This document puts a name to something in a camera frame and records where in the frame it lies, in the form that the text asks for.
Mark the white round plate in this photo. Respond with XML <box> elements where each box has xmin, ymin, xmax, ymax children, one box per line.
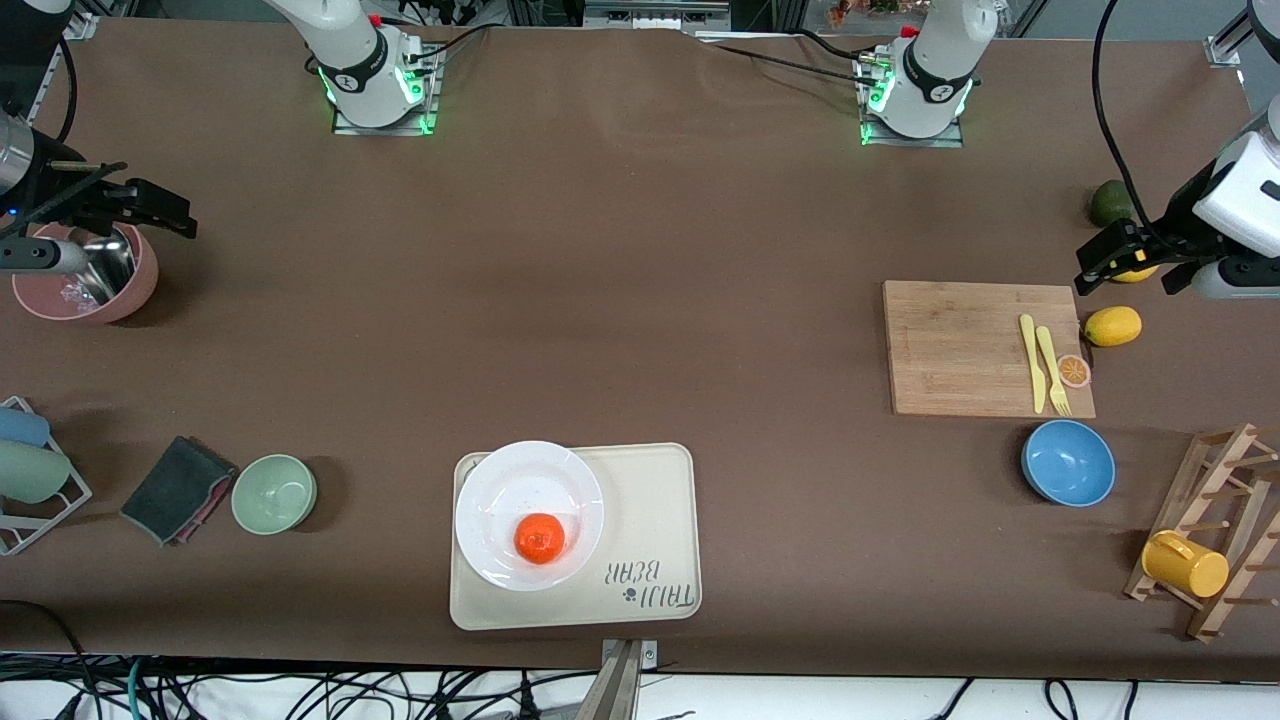
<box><xmin>455</xmin><ymin>440</ymin><xmax>606</xmax><ymax>593</ymax></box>

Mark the orange tangerine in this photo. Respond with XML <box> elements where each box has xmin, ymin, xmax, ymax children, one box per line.
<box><xmin>514</xmin><ymin>513</ymin><xmax>567</xmax><ymax>566</ymax></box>

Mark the green avocado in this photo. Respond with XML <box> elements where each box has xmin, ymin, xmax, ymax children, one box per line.
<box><xmin>1088</xmin><ymin>180</ymin><xmax>1141</xmax><ymax>229</ymax></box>

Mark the metal scoop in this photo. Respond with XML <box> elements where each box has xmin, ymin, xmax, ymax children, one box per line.
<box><xmin>75</xmin><ymin>235</ymin><xmax>136</xmax><ymax>303</ymax></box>

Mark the pink bowl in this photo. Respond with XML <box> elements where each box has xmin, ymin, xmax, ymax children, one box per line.
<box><xmin>12</xmin><ymin>222</ymin><xmax>159</xmax><ymax>325</ymax></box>

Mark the yellow plastic fork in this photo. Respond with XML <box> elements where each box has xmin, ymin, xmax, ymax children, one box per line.
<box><xmin>1035</xmin><ymin>326</ymin><xmax>1073</xmax><ymax>418</ymax></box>

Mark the yellow plastic knife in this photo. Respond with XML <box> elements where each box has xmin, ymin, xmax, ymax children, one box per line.
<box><xmin>1019</xmin><ymin>314</ymin><xmax>1047</xmax><ymax>414</ymax></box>

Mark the wooden cutting board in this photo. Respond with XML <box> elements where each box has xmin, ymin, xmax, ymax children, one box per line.
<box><xmin>882</xmin><ymin>280</ymin><xmax>1097</xmax><ymax>419</ymax></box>

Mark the blue bowl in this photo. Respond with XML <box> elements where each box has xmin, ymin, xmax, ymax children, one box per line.
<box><xmin>1021</xmin><ymin>419</ymin><xmax>1117</xmax><ymax>508</ymax></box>

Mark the pale blue cup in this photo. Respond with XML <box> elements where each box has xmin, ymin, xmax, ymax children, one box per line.
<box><xmin>0</xmin><ymin>407</ymin><xmax>51</xmax><ymax>448</ymax></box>

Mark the pale green cup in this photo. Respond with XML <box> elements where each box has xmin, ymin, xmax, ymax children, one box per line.
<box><xmin>0</xmin><ymin>440</ymin><xmax>73</xmax><ymax>504</ymax></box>

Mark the dark grey folded cloth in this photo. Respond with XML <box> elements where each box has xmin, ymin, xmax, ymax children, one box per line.
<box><xmin>120</xmin><ymin>435</ymin><xmax>238</xmax><ymax>547</ymax></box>

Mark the pale green bowl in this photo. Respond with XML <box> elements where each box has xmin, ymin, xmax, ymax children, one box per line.
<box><xmin>231</xmin><ymin>454</ymin><xmax>318</xmax><ymax>536</ymax></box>

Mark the yellow plastic mug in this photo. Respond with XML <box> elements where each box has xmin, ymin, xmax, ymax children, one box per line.
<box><xmin>1141</xmin><ymin>530</ymin><xmax>1230</xmax><ymax>599</ymax></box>

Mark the wooden drying rack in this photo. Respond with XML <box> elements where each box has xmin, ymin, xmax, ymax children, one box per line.
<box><xmin>1124</xmin><ymin>422</ymin><xmax>1280</xmax><ymax>643</ymax></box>

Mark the cream bear print tray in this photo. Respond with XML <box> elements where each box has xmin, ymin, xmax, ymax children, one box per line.
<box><xmin>449</xmin><ymin>443</ymin><xmax>703</xmax><ymax>631</ymax></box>

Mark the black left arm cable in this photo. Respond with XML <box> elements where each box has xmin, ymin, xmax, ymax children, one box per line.
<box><xmin>1093</xmin><ymin>0</ymin><xmax>1163</xmax><ymax>243</ymax></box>

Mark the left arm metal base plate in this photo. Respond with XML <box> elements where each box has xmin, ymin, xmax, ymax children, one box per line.
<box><xmin>858</xmin><ymin>55</ymin><xmax>966</xmax><ymax>149</ymax></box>

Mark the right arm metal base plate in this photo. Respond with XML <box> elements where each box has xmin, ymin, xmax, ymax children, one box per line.
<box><xmin>332</xmin><ymin>45</ymin><xmax>441</xmax><ymax>137</ymax></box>

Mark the white wire cup rack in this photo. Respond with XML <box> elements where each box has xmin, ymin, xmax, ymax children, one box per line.
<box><xmin>0</xmin><ymin>396</ymin><xmax>93</xmax><ymax>557</ymax></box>

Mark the black base cable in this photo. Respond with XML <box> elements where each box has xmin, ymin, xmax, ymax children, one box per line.
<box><xmin>405</xmin><ymin>22</ymin><xmax>493</xmax><ymax>63</ymax></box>
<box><xmin>798</xmin><ymin>28</ymin><xmax>883</xmax><ymax>65</ymax></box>
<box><xmin>700</xmin><ymin>40</ymin><xmax>873</xmax><ymax>89</ymax></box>

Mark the aluminium frame bar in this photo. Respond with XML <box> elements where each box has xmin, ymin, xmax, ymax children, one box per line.
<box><xmin>583</xmin><ymin>0</ymin><xmax>733</xmax><ymax>31</ymax></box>

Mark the metal table edge bracket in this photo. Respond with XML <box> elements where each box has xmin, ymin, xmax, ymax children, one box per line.
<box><xmin>575</xmin><ymin>640</ymin><xmax>659</xmax><ymax>720</ymax></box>

